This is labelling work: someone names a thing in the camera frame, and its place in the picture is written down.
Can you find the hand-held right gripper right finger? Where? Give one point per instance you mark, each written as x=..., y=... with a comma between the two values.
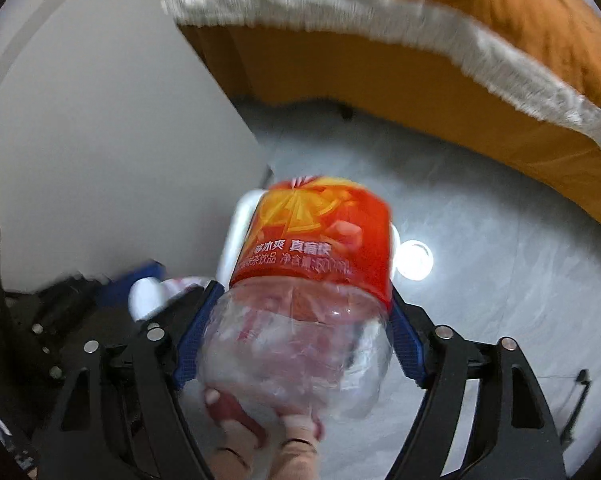
x=405, y=345

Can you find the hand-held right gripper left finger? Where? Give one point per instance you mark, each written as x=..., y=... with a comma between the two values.
x=193, y=345

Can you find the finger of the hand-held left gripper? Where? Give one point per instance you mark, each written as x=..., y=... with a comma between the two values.
x=55, y=320

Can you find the clear plastic bottle orange label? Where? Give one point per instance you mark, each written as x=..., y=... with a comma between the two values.
x=320, y=240

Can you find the white red packet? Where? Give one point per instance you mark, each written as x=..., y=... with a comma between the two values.
x=155, y=297

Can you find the blue object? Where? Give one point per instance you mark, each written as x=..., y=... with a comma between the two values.
x=130, y=277

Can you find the white panel board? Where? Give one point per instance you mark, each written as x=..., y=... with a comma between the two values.
x=95, y=135

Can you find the thin black rod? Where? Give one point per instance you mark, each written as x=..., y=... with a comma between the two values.
x=578, y=400

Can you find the black bed foot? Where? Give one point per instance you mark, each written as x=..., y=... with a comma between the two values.
x=348, y=111

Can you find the orange blanket with white fringe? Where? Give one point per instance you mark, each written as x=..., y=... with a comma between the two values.
x=430, y=5

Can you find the orange bed frame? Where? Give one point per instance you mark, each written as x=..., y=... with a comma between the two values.
x=380, y=90

